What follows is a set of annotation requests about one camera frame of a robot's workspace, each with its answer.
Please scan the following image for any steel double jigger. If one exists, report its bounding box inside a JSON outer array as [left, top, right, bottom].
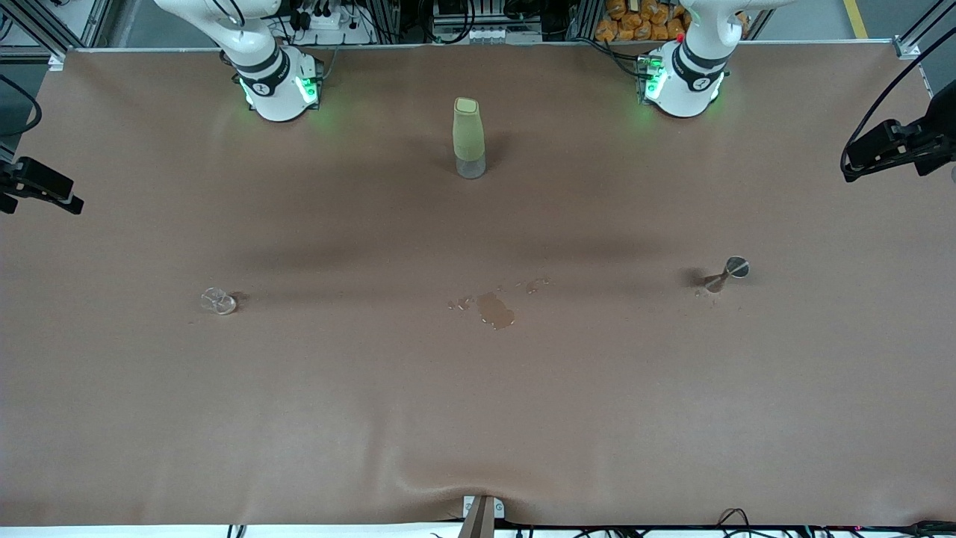
[[702, 256, 751, 294]]

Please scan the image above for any spilled liquid puddle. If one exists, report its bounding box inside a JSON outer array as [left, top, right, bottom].
[[447, 276, 552, 331]]

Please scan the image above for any rack with bread buns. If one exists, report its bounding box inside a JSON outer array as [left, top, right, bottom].
[[595, 0, 692, 43]]

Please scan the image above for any bottle with green sleeve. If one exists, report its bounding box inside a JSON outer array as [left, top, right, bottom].
[[453, 97, 487, 180]]

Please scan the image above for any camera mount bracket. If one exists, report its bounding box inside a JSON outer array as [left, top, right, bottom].
[[457, 495, 506, 538]]

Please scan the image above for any brown table mat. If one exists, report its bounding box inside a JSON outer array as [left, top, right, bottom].
[[0, 41, 956, 528]]

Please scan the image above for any black cable bundle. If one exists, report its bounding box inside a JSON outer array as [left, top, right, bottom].
[[515, 508, 956, 538]]

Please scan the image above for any clear glass measuring beaker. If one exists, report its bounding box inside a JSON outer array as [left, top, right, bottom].
[[200, 287, 238, 316]]

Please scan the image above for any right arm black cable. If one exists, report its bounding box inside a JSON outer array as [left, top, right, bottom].
[[0, 73, 43, 138]]

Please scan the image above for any white power strip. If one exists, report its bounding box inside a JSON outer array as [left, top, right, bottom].
[[288, 0, 372, 46]]

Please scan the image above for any grey electrical box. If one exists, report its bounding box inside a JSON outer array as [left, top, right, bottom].
[[432, 0, 544, 44]]

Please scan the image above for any aluminium cell frame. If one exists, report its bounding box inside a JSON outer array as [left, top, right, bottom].
[[0, 0, 956, 96]]

